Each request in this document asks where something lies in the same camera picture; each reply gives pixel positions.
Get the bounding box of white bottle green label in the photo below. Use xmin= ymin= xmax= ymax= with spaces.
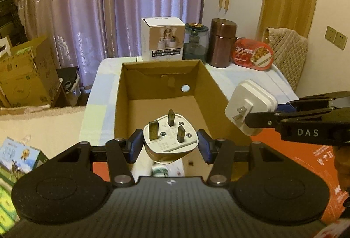
xmin=151 ymin=162 xmax=169 ymax=177

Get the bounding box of white three-pin plug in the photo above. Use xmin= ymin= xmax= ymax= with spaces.
xmin=143 ymin=109 xmax=199 ymax=165

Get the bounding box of dark wooden shelf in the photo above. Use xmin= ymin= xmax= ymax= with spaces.
xmin=0 ymin=0 xmax=28 ymax=47

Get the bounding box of beige bedspread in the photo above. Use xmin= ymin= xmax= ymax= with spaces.
xmin=0 ymin=105 xmax=88 ymax=162

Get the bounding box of beige quilted cover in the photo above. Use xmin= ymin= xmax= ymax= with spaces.
xmin=264 ymin=27 xmax=309 ymax=91

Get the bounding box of cardboard carton green print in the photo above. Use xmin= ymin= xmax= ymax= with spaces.
xmin=0 ymin=35 xmax=62 ymax=109

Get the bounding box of purple curtain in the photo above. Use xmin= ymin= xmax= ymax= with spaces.
xmin=12 ymin=0 xmax=209 ymax=91

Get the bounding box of brown cylindrical canister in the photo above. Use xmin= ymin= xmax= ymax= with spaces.
xmin=207 ymin=18 xmax=237 ymax=68

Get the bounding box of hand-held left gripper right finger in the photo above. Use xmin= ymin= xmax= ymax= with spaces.
xmin=197 ymin=129 xmax=287 ymax=188

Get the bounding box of white two-prong charger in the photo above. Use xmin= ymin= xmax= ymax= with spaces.
xmin=224 ymin=79 xmax=279 ymax=137

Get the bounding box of dark green glass jar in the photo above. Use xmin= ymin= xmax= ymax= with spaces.
xmin=182 ymin=22 xmax=211 ymax=61

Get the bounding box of red printed mat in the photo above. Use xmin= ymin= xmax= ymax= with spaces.
xmin=91 ymin=128 xmax=350 ymax=228

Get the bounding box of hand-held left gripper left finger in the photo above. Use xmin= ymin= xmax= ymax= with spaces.
xmin=56 ymin=129 xmax=144 ymax=188

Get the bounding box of beige wall socket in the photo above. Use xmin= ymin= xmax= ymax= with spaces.
xmin=335 ymin=31 xmax=348 ymax=50
xmin=324 ymin=26 xmax=338 ymax=44

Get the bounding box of dark storage bin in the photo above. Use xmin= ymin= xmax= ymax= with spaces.
xmin=56 ymin=66 xmax=83 ymax=108

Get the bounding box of red oval tin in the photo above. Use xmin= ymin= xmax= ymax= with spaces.
xmin=230 ymin=37 xmax=275 ymax=72

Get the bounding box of white printed product box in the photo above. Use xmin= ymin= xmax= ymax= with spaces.
xmin=141 ymin=16 xmax=185 ymax=62

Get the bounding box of green printed carton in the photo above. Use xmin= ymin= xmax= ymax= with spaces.
xmin=0 ymin=136 xmax=50 ymax=228

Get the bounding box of cardboard box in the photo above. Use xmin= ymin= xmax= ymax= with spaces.
xmin=113 ymin=59 xmax=252 ymax=177

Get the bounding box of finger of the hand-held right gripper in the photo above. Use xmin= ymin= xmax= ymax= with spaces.
xmin=279 ymin=91 xmax=350 ymax=113
xmin=244 ymin=107 xmax=350 ymax=145

